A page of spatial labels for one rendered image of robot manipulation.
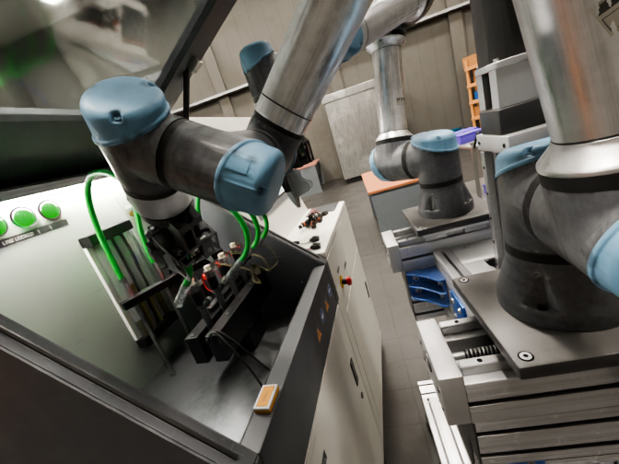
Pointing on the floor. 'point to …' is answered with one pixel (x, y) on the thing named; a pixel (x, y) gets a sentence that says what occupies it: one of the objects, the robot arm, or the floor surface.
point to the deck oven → (354, 127)
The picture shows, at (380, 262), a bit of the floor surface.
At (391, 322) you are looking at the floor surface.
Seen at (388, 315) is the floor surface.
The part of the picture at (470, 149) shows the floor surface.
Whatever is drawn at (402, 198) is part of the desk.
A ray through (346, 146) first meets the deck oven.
